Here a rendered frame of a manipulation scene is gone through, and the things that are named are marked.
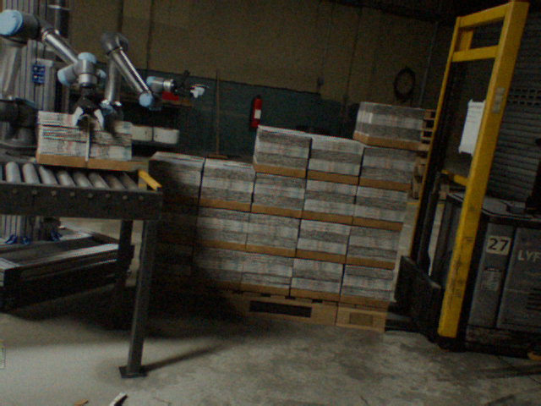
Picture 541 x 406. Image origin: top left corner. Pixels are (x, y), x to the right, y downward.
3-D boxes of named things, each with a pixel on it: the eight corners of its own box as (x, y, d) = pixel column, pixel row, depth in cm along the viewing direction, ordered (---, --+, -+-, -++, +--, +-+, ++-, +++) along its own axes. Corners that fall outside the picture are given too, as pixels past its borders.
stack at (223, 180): (141, 282, 383) (156, 150, 368) (325, 302, 393) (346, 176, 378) (131, 304, 345) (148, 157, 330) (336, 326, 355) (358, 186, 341)
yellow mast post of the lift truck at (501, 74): (434, 329, 350) (505, 2, 318) (450, 331, 351) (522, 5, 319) (440, 335, 341) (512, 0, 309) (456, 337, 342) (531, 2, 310)
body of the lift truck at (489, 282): (421, 306, 415) (443, 190, 400) (502, 317, 420) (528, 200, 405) (461, 353, 347) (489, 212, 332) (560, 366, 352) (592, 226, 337)
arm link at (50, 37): (38, 34, 316) (101, 93, 301) (19, 30, 307) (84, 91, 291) (47, 13, 312) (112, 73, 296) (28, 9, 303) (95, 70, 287)
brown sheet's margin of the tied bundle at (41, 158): (72, 162, 302) (73, 154, 301) (79, 167, 275) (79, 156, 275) (35, 159, 295) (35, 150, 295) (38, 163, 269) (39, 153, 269)
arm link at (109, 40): (104, 24, 348) (156, 101, 351) (112, 27, 358) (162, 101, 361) (88, 36, 350) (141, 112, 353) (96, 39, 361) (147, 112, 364)
